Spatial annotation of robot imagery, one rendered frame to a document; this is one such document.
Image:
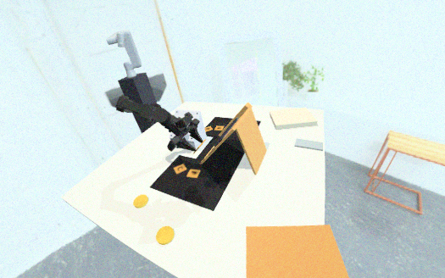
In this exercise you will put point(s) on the cream flat rectangular block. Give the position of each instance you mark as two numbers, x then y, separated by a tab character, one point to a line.
292	118

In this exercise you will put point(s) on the yellow round disc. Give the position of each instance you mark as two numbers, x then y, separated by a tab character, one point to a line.
140	201
165	235

